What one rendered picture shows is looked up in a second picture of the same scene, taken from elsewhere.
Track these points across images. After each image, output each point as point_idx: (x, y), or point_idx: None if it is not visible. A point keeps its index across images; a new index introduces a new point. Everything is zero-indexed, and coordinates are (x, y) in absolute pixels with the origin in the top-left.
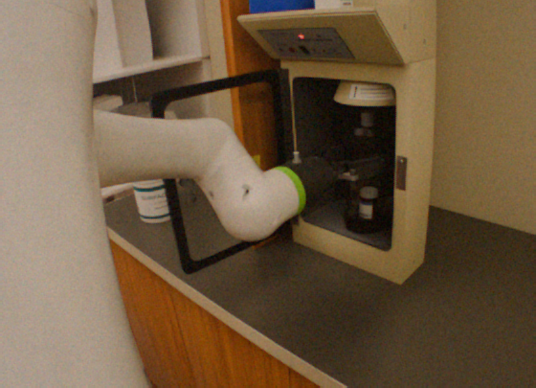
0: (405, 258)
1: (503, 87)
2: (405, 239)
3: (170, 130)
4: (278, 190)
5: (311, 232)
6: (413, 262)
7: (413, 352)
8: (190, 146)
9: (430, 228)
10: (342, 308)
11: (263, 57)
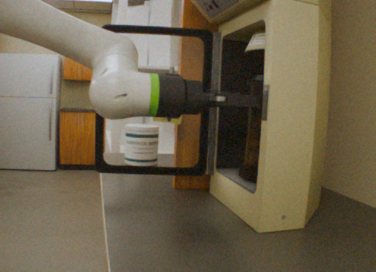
0: (266, 202)
1: None
2: (265, 177)
3: (69, 19)
4: (131, 77)
5: (218, 181)
6: (283, 217)
7: (197, 267)
8: (81, 33)
9: (343, 214)
10: (183, 228)
11: (211, 28)
